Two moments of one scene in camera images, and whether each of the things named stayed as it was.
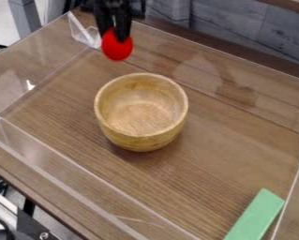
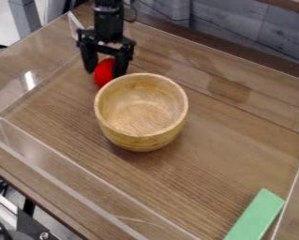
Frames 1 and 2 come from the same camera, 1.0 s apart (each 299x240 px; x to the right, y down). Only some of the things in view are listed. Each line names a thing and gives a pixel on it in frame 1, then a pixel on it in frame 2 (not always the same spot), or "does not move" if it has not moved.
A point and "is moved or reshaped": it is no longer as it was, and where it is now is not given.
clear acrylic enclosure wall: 185,133 does not move
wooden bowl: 142,109 does not move
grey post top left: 27,16 does not move
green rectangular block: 258,217 does not move
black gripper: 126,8 → 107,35
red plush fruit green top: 117,50 is moved or reshaped
